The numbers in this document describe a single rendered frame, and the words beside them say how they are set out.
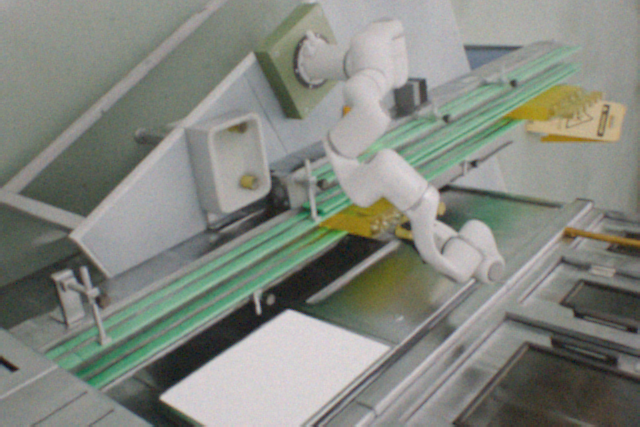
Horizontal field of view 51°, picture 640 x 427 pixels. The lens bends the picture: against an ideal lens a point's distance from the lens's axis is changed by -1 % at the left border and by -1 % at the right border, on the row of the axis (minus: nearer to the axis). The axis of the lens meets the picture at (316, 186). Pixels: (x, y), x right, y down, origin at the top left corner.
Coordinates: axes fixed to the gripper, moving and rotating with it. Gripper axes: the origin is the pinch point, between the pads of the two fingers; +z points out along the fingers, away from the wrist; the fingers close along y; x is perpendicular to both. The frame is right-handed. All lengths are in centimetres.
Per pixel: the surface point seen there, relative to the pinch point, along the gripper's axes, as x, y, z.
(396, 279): 3.8, -12.9, 2.6
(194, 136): 40, 32, 30
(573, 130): -287, -81, 165
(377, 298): 13.2, -12.8, -1.4
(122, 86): 37, 36, 91
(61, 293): 82, 14, 11
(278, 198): 20.3, 8.5, 29.1
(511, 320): -6.7, -17.0, -26.6
